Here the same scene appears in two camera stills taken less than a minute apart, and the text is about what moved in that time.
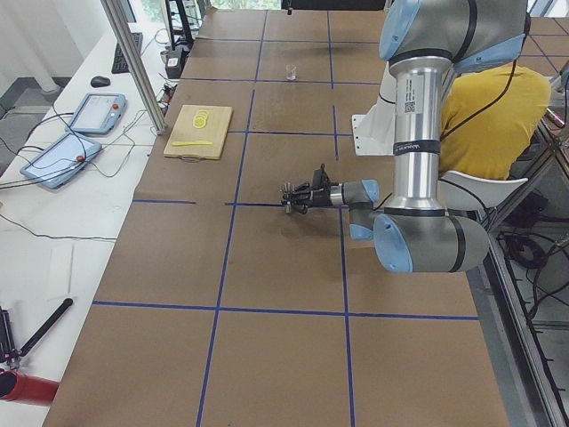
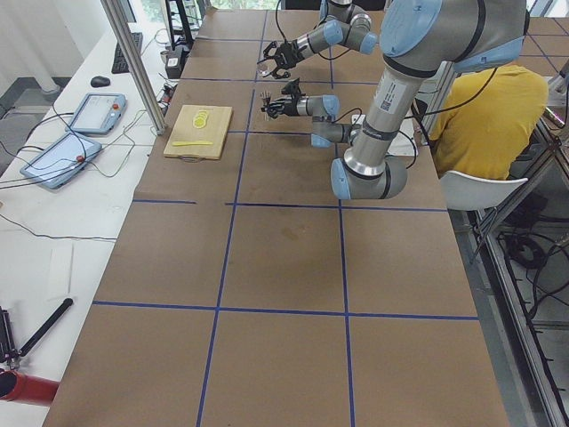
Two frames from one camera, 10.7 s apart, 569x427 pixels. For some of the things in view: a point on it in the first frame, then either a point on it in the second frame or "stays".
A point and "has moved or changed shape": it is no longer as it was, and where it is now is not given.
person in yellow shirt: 488,115 stays
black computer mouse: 99,81 stays
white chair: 460,191 stays
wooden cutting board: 199,132 stays
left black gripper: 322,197 → 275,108
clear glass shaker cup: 291,71 has moved or changed shape
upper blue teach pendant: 98,114 stays
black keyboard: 119,64 stays
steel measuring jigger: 288,189 → 266,96
